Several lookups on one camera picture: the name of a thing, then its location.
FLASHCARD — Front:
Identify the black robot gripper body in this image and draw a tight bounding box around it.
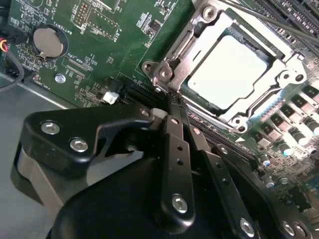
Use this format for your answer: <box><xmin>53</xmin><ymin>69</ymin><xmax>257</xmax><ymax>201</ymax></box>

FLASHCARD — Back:
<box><xmin>11</xmin><ymin>139</ymin><xmax>232</xmax><ymax>239</ymax></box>

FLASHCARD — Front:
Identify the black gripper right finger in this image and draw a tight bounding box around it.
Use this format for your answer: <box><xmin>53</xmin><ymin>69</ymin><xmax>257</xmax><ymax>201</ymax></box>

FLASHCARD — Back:
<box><xmin>177</xmin><ymin>98</ymin><xmax>312</xmax><ymax>239</ymax></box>

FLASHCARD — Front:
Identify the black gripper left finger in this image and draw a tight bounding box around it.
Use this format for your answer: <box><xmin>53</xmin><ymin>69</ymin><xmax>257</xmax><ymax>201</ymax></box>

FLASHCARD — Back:
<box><xmin>23</xmin><ymin>93</ymin><xmax>196</xmax><ymax>234</ymax></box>

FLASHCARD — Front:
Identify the silver square CPU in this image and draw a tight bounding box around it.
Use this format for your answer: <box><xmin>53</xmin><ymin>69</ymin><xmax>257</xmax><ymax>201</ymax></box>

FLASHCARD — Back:
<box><xmin>186</xmin><ymin>34</ymin><xmax>274</xmax><ymax>111</ymax></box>

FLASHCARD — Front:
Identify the metal CPU socket cover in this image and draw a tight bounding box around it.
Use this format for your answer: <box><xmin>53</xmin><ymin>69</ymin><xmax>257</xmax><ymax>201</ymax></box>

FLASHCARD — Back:
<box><xmin>156</xmin><ymin>9</ymin><xmax>304</xmax><ymax>126</ymax></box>

